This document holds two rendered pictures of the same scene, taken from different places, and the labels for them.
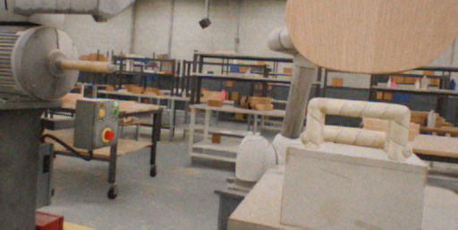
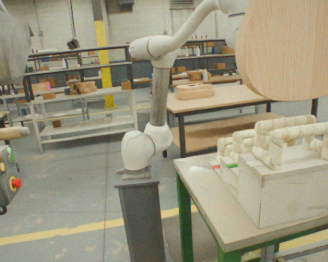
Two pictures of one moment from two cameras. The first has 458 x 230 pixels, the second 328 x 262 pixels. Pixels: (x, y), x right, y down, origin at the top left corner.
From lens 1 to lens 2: 0.50 m
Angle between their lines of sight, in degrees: 30
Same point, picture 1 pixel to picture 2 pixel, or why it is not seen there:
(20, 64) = not seen: outside the picture
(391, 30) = (322, 65)
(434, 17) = not seen: outside the picture
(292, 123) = (160, 114)
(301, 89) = (163, 86)
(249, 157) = (135, 152)
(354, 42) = (298, 76)
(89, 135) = not seen: outside the picture
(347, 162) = (304, 172)
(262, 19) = (57, 12)
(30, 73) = not seen: outside the picture
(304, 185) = (276, 198)
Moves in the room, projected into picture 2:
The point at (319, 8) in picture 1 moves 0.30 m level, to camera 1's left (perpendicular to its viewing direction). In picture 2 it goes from (271, 48) to (160, 56)
